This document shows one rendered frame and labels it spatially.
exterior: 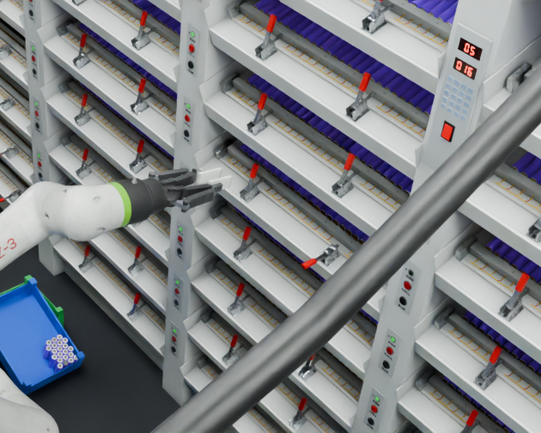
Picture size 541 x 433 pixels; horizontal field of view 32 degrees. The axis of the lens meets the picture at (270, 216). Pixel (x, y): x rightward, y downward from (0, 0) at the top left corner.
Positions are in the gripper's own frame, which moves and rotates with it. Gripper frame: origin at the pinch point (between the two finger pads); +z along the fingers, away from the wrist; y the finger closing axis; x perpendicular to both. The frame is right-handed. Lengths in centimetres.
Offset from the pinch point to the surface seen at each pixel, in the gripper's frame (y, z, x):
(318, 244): 22.3, 13.6, -6.6
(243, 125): -2.9, 8.2, 10.7
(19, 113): -108, 20, -43
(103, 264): -67, 31, -78
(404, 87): 30.4, 13.4, 36.3
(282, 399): 19, 25, -61
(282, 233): 14.1, 10.9, -8.1
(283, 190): 6.8, 16.2, -2.3
